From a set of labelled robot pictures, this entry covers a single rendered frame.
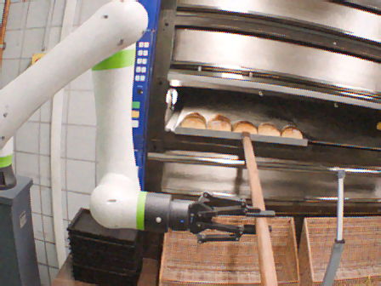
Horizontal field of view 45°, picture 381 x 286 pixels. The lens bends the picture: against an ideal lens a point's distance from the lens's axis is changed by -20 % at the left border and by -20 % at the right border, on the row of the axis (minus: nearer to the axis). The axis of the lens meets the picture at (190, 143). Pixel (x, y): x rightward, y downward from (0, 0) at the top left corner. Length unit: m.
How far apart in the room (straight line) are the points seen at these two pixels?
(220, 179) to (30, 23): 1.16
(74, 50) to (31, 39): 1.30
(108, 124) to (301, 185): 1.22
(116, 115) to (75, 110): 1.04
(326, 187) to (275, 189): 0.25
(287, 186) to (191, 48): 0.70
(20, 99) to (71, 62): 0.14
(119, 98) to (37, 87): 0.28
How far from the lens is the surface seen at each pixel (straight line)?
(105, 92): 1.28
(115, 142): 1.31
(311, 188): 2.35
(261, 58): 2.23
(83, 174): 2.37
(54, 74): 1.10
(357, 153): 2.37
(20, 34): 2.41
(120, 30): 1.10
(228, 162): 1.90
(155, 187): 2.33
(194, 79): 2.08
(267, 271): 0.96
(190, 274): 2.31
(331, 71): 2.28
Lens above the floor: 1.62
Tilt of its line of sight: 12 degrees down
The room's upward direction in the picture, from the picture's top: 5 degrees clockwise
